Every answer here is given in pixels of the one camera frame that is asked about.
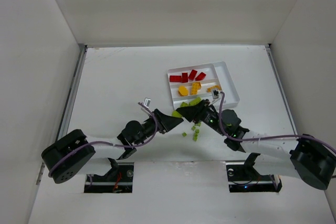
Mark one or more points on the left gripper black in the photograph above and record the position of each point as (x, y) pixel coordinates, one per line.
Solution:
(159, 120)

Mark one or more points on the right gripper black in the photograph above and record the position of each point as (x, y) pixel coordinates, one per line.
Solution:
(200, 111)

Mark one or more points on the lime green lego brick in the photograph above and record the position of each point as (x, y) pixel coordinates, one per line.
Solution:
(191, 103)

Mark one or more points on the yellow rounded lego piece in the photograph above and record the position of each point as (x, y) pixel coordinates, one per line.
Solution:
(183, 91)

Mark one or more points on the yellow and red lego stack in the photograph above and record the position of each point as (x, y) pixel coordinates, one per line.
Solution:
(196, 86)

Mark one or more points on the yellow lego brick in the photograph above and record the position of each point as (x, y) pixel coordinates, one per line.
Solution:
(213, 87)

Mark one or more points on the white divided tray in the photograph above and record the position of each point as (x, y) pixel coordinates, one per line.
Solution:
(216, 74)

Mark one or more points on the red rounded lego brick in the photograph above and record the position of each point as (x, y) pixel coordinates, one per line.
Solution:
(200, 76)

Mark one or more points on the red curved lego piece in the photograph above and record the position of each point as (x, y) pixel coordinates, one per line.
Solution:
(192, 75)

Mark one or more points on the large lime green lego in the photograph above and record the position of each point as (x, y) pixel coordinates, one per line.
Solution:
(176, 114)

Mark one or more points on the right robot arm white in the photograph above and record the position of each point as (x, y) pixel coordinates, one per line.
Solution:
(303, 157)

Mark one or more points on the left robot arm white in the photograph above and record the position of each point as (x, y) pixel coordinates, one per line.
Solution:
(69, 155)

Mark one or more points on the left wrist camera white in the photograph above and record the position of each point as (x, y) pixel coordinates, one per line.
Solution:
(146, 102)

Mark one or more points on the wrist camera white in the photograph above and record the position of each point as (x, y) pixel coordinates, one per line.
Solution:
(146, 102)
(215, 93)

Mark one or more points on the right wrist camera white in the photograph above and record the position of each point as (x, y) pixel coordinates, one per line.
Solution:
(215, 93)

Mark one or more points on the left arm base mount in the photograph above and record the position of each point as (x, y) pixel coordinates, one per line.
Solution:
(118, 179)

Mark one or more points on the right aluminium rail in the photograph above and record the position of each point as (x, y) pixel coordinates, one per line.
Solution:
(283, 95)

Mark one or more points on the aluminium rail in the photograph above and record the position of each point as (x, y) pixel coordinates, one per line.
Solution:
(71, 97)
(283, 95)

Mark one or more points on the left aluminium rail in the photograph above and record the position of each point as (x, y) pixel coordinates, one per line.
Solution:
(71, 97)

